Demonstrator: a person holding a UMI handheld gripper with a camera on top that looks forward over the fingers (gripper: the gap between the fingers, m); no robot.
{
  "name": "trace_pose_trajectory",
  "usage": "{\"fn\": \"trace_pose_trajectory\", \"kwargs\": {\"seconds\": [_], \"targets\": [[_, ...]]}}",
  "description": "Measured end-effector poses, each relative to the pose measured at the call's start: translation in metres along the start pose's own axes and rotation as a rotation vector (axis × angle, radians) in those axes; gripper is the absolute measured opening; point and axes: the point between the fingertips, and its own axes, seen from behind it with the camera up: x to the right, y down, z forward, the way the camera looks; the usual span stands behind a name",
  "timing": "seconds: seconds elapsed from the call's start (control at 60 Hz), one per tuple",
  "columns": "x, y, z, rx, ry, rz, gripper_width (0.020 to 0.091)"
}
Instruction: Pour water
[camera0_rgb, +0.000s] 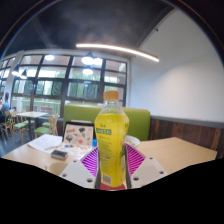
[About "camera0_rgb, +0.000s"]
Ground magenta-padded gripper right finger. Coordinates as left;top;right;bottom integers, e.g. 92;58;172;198
125;143;168;189

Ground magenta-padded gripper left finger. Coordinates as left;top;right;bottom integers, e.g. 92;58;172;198
58;146;101;189

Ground yellow drink bottle orange cap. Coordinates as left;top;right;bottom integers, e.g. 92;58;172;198
94;90;130;188

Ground small dark flat box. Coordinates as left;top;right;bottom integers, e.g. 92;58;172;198
50;149;69;160

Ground green upholstered bench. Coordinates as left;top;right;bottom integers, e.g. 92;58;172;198
62;103;152;142

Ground white paper sheet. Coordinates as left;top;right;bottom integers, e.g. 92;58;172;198
27;133;64;154

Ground wooden chairs with green seats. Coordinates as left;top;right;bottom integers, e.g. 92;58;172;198
0;111;60;144

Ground person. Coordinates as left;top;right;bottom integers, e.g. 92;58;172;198
0;92;11;116

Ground hanging pendant lamps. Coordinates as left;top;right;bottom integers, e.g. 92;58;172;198
11;51;104;79

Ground long curved ceiling light strip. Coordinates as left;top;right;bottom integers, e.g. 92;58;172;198
75;42;160;63

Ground dark-framed window wall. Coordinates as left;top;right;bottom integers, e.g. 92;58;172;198
0;54;129;116

